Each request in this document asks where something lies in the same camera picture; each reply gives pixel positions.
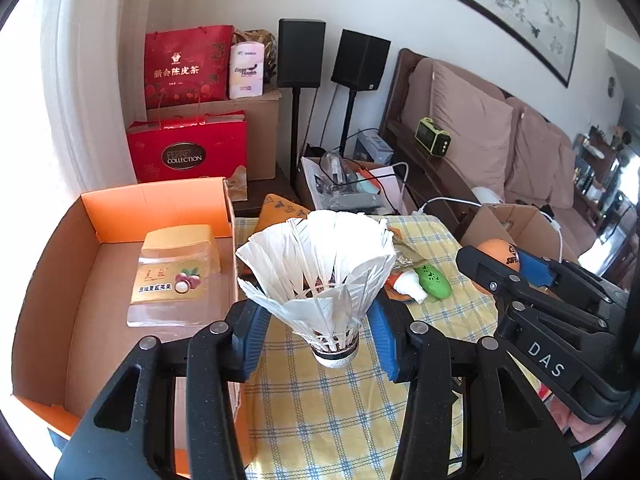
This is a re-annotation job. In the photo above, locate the white feather shuttlecock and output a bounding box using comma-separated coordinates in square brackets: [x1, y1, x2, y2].
[235, 210, 398, 368]

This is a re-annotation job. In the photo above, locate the black speaker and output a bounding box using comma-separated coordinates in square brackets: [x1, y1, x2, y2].
[276, 18, 327, 89]
[331, 29, 392, 93]

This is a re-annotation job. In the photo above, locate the orange printed towel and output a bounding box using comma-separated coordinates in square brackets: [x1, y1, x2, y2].
[259, 192, 311, 233]

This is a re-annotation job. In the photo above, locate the orange table tennis ball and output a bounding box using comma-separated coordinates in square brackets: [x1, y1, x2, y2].
[472, 239, 523, 295]

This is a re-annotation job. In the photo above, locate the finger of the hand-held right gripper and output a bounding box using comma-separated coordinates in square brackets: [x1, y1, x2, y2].
[517, 254, 629, 312]
[456, 245, 607, 334]

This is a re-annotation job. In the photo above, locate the cluttered shelf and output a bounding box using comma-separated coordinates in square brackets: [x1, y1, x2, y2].
[572, 125, 640, 241]

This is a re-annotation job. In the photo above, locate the brown sofa cushion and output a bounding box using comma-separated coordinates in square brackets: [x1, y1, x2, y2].
[505, 97, 566, 208]
[550, 122, 578, 211]
[402, 57, 521, 201]

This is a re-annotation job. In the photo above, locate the brown cardboard box with handles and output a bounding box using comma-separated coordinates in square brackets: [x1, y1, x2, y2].
[460, 203, 581, 266]

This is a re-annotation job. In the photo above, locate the gold patterned bag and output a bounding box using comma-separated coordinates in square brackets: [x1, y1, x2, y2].
[234, 29, 278, 83]

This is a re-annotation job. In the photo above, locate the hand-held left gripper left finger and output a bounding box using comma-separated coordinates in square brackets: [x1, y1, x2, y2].
[54, 300, 271, 480]

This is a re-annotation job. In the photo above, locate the framed ink painting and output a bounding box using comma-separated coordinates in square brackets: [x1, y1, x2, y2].
[407, 0, 582, 88]

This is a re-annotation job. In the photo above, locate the red chocolate gift bag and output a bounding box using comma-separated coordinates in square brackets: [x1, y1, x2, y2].
[125, 110, 248, 184]

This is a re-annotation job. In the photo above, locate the orange cardboard box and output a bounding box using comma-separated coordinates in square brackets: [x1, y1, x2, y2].
[12, 177, 258, 478]

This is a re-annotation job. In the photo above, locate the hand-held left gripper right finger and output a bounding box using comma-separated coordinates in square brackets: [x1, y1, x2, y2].
[367, 300, 583, 480]

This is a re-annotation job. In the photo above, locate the black cable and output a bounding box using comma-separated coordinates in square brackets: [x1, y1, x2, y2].
[344, 127, 382, 157]

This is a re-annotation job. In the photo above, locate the yellow checked cloth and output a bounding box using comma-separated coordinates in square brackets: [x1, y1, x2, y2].
[232, 212, 541, 480]

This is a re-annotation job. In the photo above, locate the green portable device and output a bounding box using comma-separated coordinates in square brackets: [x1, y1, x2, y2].
[415, 116, 452, 158]

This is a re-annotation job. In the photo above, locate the white cable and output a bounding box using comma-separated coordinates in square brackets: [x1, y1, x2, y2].
[415, 196, 483, 217]
[380, 162, 410, 211]
[546, 214, 567, 262]

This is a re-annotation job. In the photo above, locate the red tea gift bag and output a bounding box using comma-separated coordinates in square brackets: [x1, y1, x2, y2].
[144, 25, 236, 110]

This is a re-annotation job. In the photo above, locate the white curtain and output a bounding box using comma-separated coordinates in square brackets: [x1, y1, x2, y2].
[10, 0, 148, 211]

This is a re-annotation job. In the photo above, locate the green toy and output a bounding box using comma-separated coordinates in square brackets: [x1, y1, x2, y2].
[415, 262, 453, 303]

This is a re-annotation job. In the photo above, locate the white round device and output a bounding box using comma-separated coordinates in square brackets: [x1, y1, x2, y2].
[472, 186, 506, 206]

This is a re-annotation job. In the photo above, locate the black speaker stand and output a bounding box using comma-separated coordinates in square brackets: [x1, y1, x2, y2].
[290, 87, 303, 181]
[337, 90, 358, 156]

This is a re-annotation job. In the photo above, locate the pink toilet paper pack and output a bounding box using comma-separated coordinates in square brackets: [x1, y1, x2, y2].
[229, 42, 265, 100]

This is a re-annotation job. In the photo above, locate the dark wooden side table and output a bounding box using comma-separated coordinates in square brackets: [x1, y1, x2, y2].
[232, 160, 301, 218]

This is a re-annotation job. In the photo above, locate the yellow fruit snack packet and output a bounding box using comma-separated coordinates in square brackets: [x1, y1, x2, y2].
[126, 224, 223, 328]

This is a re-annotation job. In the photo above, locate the orange tube with white cap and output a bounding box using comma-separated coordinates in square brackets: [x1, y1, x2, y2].
[385, 267, 428, 303]

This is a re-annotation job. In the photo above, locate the dark wooden sofa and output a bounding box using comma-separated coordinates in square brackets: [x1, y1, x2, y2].
[377, 47, 601, 261]

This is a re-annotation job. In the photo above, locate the pink cloth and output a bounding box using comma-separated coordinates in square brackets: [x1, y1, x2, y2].
[545, 385, 631, 461]

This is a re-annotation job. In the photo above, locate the clear plastic bag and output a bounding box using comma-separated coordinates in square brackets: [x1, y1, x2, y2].
[320, 150, 351, 186]

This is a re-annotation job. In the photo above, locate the small blue white box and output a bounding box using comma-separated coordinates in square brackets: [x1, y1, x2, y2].
[354, 135, 395, 166]

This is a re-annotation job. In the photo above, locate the large brown storage carton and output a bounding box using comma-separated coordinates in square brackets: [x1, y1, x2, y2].
[146, 87, 281, 183]

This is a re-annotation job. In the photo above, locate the white open box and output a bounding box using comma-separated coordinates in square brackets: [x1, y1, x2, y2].
[300, 152, 416, 216]

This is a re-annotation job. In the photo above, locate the clear snack wrapper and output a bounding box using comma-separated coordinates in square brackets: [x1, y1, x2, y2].
[392, 230, 426, 268]

